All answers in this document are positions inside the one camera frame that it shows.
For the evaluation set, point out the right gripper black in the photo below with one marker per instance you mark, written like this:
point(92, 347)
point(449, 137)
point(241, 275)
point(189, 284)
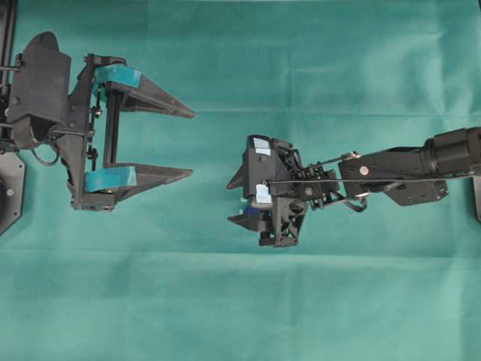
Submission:
point(279, 224)

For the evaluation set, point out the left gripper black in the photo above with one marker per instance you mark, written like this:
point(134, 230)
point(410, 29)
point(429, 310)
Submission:
point(124, 180)

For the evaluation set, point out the blue block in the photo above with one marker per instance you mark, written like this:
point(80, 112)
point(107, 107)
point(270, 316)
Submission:
point(251, 213)

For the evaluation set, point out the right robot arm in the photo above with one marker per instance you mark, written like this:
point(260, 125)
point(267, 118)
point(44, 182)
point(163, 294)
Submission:
point(407, 175)

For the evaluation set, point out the green table cloth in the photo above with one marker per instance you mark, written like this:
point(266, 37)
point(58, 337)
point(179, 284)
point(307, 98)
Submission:
point(166, 276)

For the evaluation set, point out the right wrist camera housing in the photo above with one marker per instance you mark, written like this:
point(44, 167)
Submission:
point(262, 164)

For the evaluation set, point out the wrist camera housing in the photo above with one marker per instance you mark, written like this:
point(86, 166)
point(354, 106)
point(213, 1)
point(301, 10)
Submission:
point(39, 91)
point(262, 164)

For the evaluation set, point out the left wrist camera housing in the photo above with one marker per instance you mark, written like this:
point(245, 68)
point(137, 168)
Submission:
point(39, 91)

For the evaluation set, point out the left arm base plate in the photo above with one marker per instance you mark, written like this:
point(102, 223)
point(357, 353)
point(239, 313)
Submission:
point(13, 171)

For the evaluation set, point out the black aluminium frame rail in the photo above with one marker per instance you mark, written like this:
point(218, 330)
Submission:
point(8, 17)

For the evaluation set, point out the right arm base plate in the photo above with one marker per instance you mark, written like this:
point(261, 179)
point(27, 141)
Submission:
point(475, 199)

